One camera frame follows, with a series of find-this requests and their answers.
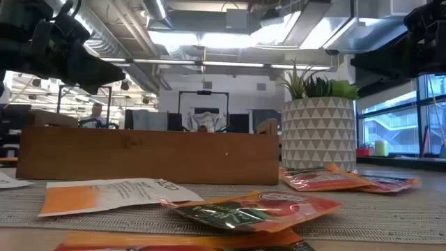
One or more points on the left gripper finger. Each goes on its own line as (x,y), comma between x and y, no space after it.
(94,71)

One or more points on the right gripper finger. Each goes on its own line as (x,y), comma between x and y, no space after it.
(390,59)

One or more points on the orange peach tea packet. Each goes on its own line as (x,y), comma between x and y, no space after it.
(251,212)
(174,240)
(320,181)
(393,184)

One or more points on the white orange Tazo tea packet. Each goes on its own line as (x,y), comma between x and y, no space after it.
(115,195)

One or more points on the wooden tea box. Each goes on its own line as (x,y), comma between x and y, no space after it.
(139,157)

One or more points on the person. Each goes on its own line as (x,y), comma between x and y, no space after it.
(95,115)

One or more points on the green artificial plant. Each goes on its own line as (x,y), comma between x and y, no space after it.
(313,87)

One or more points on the yellow-green cup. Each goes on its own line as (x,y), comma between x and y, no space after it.
(381,149)

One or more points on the dark computer monitor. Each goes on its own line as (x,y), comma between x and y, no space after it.
(176,122)

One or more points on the red container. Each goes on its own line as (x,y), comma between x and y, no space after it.
(362,152)

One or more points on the white triangle-pattern plant pot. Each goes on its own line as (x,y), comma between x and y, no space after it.
(317,139)

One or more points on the white plastic covered machine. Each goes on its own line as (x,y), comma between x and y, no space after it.
(205,122)

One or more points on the long linear ceiling light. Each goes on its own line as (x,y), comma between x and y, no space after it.
(230,64)

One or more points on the white paper scrap left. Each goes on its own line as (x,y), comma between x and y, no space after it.
(10,182)

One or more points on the grey woven placemat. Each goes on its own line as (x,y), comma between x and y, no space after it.
(383,216)

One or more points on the silver spiral air duct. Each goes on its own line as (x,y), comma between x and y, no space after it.
(104,38)

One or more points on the black metal station frame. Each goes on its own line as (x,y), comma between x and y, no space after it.
(109,104)
(203,92)

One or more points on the rectangular metal air duct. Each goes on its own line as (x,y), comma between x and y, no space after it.
(362,35)

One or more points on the silver round air duct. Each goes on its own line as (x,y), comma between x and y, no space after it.
(157,10)

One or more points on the grey square wall speaker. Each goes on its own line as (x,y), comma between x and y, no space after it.
(207,85)
(261,86)

